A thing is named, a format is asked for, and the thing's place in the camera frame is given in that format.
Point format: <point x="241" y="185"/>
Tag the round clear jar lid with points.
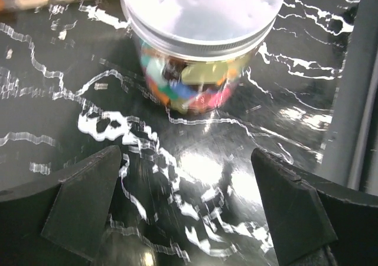
<point x="202" y="30"/>

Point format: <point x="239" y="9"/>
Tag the clear candy jar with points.
<point x="190" y="86"/>

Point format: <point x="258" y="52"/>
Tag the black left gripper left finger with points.
<point x="60" y="219"/>

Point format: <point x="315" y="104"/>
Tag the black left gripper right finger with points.
<point x="314" y="221"/>

